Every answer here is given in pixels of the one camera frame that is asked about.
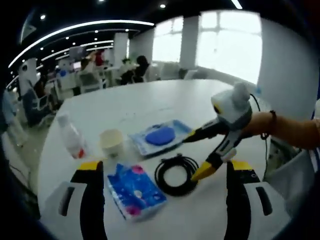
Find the person's right hand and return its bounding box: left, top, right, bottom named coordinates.
left=241, top=112, right=273, bottom=141

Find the curved ceiling light strip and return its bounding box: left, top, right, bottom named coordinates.
left=8, top=19, right=156, bottom=68

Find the printed paper cup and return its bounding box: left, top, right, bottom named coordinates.
left=99, top=128, right=125, bottom=159

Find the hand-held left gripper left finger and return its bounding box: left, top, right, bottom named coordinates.
left=41, top=160, right=108, bottom=240

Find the hanging monitor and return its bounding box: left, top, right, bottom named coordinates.
left=69, top=46, right=87, bottom=60

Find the potted plant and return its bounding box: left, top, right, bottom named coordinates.
left=121, top=52, right=137, bottom=65

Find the white table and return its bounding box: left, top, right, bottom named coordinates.
left=37, top=78, right=276, bottom=240

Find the clear plastic bottle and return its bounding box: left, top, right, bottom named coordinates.
left=56, top=113, right=92, bottom=160

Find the blue tissue packet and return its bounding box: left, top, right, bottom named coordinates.
left=107, top=162, right=168, bottom=222

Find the black wrist band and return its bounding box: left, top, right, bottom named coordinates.
left=261, top=109, right=278, bottom=140

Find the blue office chair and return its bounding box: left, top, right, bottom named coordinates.
left=23, top=79, right=56, bottom=127

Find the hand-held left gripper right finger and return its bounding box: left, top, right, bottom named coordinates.
left=226, top=159, right=292, bottom=240

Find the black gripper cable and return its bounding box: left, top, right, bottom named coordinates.
left=249, top=93, right=270, bottom=176

